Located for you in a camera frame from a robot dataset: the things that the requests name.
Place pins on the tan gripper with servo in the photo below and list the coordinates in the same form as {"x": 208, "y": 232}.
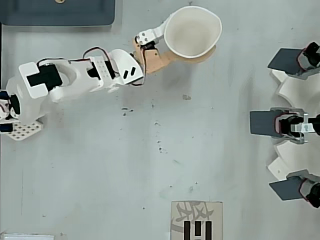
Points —
{"x": 150, "y": 58}

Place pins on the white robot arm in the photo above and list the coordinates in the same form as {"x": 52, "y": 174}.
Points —
{"x": 75, "y": 75}

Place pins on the dark grey paddle plate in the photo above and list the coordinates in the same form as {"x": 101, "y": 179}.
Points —
{"x": 285, "y": 188}
{"x": 282, "y": 61}
{"x": 262, "y": 123}

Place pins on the blue grey plastic tray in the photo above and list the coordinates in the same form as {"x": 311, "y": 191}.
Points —
{"x": 57, "y": 15}

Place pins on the grey printed paper card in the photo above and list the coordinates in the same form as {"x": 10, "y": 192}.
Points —
{"x": 195, "y": 212}

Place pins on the black servo motor grey frame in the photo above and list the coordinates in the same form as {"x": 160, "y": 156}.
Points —
{"x": 285, "y": 125}
{"x": 312, "y": 193}
{"x": 311, "y": 53}

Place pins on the silver metal bracket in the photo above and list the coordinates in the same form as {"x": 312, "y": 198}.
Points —
{"x": 306, "y": 127}

